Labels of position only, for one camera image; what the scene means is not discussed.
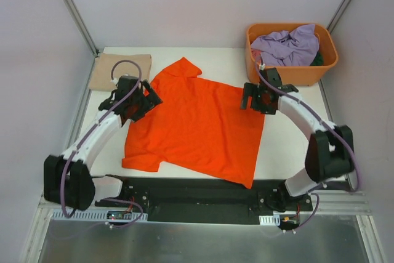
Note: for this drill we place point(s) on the pink garment in basket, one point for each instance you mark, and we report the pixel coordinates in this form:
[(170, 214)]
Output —
[(256, 54)]

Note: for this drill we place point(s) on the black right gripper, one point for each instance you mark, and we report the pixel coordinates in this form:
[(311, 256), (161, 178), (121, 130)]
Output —
[(253, 98)]

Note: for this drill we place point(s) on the dark green garment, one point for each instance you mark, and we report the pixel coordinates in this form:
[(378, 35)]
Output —
[(318, 60)]

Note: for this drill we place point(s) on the aluminium frame rail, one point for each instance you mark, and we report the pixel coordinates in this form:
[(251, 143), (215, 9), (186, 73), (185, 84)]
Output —
[(332, 202)]

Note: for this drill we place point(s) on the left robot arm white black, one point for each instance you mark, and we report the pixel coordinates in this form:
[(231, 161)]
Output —
[(67, 178)]

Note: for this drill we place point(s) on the lilac t shirt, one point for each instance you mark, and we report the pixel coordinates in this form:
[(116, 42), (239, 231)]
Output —
[(298, 47)]

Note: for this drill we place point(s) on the orange t shirt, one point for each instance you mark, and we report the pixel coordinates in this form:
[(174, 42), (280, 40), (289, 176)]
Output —
[(199, 126)]

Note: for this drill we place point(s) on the folded beige t shirt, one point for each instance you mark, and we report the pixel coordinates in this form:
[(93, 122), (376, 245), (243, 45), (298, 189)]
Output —
[(104, 77)]

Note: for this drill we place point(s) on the left aluminium corner post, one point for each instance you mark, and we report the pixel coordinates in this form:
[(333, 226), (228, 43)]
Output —
[(81, 26)]

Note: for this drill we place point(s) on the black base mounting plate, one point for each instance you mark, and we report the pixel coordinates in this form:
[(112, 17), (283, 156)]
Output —
[(207, 201)]

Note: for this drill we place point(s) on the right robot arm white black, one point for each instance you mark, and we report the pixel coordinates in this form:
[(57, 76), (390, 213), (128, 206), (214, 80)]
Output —
[(330, 152)]

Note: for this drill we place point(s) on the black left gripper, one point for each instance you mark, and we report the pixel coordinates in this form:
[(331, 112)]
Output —
[(147, 100)]

